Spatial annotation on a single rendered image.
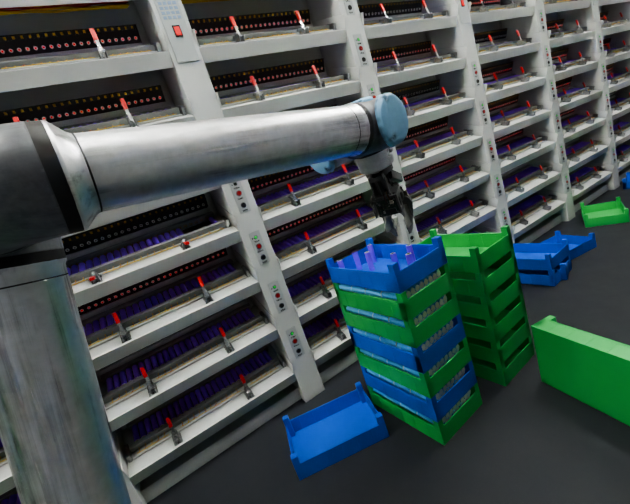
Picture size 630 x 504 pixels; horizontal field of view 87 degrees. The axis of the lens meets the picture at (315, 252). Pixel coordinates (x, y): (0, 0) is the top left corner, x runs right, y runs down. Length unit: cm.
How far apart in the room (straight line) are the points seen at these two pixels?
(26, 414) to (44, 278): 16
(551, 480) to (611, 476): 12
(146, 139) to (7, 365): 31
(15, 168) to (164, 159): 13
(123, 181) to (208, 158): 10
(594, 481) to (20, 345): 110
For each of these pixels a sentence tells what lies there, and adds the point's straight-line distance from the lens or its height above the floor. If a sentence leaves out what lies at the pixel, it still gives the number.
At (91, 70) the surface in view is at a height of 130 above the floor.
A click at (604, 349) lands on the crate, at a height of 20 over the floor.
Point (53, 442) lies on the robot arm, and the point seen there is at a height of 62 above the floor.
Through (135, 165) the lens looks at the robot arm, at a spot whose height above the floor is 90.
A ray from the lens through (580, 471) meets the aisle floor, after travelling 111.
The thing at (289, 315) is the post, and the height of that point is 36.
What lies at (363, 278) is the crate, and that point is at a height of 51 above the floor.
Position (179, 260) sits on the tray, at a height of 71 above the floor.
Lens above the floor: 83
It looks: 13 degrees down
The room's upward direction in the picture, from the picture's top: 19 degrees counter-clockwise
